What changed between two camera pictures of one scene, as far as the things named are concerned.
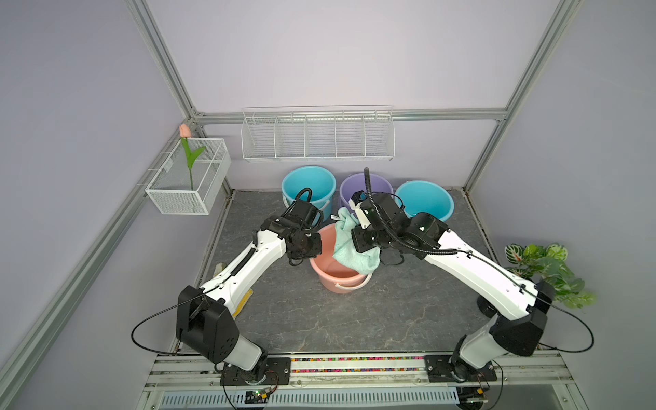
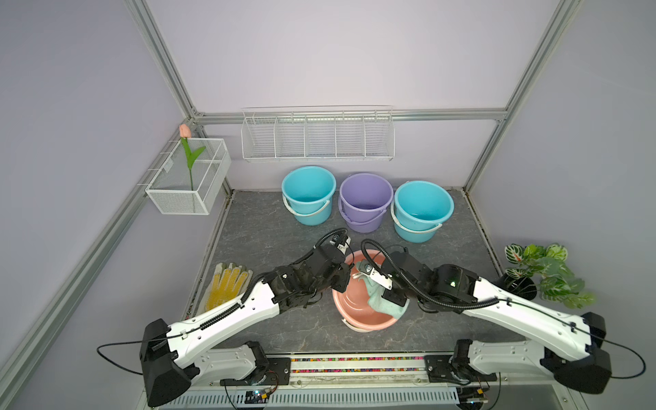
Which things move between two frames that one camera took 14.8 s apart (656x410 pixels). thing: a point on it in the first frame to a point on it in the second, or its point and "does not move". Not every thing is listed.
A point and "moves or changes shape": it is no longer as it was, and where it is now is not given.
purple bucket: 353,183 does not move
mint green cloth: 363,262 to 375,290
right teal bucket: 419,196 does not move
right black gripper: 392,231 to 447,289
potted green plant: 547,265 does not move
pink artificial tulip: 185,131 does not move
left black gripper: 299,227 to 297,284
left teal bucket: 319,180 does not move
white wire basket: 171,191 does not move
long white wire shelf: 318,133 does not move
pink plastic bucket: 336,275 moves or changes shape
